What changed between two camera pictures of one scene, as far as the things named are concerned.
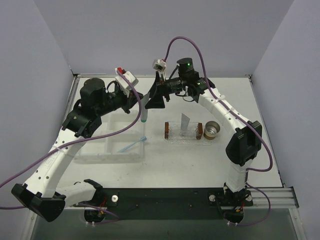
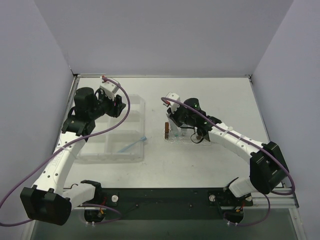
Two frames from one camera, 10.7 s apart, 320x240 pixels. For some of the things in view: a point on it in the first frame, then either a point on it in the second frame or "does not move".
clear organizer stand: (194, 135) does not move
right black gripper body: (161, 85) -> (175, 116)
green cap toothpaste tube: (143, 110) -> (175, 128)
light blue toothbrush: (142, 139) does not move
